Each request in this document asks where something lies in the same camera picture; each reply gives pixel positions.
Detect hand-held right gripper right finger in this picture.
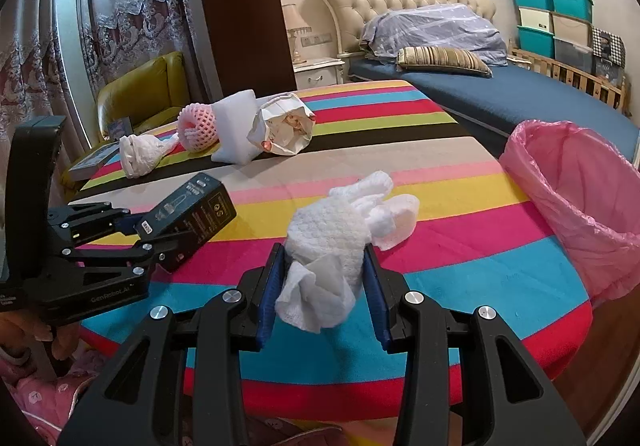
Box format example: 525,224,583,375
362,243,586,446

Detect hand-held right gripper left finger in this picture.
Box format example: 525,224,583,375
57,242,288,446

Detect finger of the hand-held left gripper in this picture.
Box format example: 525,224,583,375
47,201,153,247
60,229,201,273

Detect black printed box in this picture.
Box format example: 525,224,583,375
135,172,237,247

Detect white knotted paper towel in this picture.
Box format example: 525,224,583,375
274,170,420,333

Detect white knotted plastic bag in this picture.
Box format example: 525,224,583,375
118,132,180,178

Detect pink foam fruit net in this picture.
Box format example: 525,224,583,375
177,102,221,154

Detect bin with pink liner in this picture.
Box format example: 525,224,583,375
499,120,640,309

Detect person's left hand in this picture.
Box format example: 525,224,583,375
0,313,83,362

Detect flat picture box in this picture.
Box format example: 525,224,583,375
67,141,123,182

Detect rainbow striped tablecloth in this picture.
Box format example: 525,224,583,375
67,79,593,422

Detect small standing picture card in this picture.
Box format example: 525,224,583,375
107,117,135,139

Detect yellow leather armchair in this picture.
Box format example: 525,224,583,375
95,51,188,137

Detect white foam sleeve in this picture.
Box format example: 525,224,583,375
210,89,266,164

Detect patterned lace curtain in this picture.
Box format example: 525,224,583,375
75,0,221,102
0,0,88,149

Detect crumpled white paper bag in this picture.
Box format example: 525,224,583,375
247,94,317,157

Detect person's pink pyjamas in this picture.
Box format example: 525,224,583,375
0,351,351,446

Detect white nightstand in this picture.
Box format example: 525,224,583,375
292,57,346,88

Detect gold striped pillow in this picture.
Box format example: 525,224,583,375
396,46,493,78

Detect blue bed mattress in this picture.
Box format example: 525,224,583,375
347,54,640,164

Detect brown wooden wardrobe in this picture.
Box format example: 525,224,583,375
192,0,298,92

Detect lilac folded quilt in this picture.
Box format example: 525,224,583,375
360,4,508,67

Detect beige table lamp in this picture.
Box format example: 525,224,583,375
281,4,313,64

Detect grey clear storage box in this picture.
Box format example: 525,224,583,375
552,37,596,74

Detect cream storage box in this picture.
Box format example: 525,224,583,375
517,5,555,33

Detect clear plastic bag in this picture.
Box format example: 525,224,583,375
592,57,626,84

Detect beige storage box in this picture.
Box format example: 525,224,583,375
550,10,593,46

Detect black white checkered bag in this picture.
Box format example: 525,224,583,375
591,26,627,61

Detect wooden crib rail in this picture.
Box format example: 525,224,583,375
507,46,633,117

